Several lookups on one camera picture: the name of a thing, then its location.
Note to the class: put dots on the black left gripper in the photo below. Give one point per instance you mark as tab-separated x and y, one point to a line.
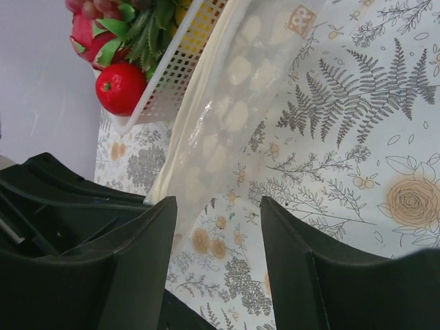
47	209

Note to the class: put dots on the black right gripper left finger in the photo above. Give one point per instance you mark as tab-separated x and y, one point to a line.
115	281

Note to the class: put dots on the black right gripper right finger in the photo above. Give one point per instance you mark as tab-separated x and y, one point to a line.
318	282

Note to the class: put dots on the red apple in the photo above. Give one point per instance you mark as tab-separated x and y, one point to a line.
119	88

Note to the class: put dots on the clear zip top bag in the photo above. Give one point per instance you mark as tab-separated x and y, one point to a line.
240	70

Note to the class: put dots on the floral tablecloth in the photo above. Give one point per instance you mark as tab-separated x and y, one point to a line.
349	145

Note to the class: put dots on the white fruit basket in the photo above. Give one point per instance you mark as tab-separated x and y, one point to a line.
166	40

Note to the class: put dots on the pink dragon fruit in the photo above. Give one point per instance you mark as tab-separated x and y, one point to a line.
99	48

